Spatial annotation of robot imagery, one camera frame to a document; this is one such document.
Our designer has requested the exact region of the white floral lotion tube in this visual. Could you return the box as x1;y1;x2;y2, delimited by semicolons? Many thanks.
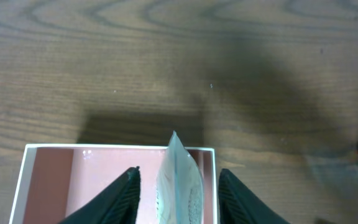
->
156;132;204;224

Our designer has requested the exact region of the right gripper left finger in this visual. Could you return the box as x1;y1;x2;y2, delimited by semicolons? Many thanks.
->
60;167;141;224

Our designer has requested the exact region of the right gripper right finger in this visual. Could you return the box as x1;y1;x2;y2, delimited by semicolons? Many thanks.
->
218;169;289;224

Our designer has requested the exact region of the white box with pink interior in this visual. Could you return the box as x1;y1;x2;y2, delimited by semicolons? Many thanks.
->
9;143;219;224

